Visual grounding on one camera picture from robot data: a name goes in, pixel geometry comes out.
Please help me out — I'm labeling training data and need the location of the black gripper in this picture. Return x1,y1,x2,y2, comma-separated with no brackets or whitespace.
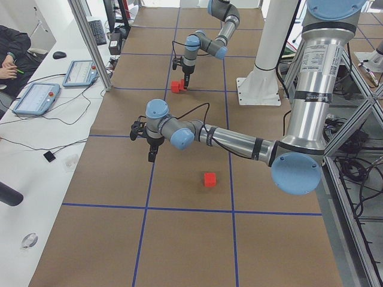
182,64,195,89
147,136,165,163

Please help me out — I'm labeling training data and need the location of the red block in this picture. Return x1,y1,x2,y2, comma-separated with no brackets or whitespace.
204,172,217,187
178,79,187,91
171,81,180,93

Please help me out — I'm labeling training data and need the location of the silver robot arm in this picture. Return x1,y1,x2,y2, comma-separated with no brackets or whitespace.
142,1,366,195
180,1,240,89

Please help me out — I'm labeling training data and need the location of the black power adapter box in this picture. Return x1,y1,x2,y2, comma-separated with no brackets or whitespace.
108,32,122,56

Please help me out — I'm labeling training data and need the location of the black keyboard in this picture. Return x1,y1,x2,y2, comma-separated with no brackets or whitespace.
88,20,107,45

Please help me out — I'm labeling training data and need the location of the far blue teach pendant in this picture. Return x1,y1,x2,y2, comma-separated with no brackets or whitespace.
62,60,98,88

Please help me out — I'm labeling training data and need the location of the blue teach pendant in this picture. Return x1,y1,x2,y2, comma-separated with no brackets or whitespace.
13,83,61,115
62,60,98,88

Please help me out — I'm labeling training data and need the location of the small black square pad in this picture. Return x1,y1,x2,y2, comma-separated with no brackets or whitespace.
43,151,56,163

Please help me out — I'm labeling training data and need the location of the near blue teach pendant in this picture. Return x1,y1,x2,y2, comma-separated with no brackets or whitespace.
13,83,61,115

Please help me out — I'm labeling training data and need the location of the black computer mouse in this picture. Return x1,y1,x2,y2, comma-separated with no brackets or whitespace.
52,51,67,60

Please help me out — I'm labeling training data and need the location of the black cylinder armrest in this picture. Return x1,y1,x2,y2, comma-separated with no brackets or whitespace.
0,182,24,206

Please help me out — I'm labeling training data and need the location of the person in black jacket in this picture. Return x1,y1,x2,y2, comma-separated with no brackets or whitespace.
1,25,38,99

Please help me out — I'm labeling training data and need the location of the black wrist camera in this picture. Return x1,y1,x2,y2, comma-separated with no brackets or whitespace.
129,120,147,141
172,56,183,71

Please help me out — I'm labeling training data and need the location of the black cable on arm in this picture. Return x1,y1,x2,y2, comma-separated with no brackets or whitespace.
176,102,258,159

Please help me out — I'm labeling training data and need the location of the white pedestal base plate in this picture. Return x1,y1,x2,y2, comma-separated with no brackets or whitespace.
236,77,281,106

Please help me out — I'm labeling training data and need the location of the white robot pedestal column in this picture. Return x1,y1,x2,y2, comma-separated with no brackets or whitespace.
254,0,300,94

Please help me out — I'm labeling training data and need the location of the aluminium frame post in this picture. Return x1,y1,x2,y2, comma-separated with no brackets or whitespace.
68,0,111,91

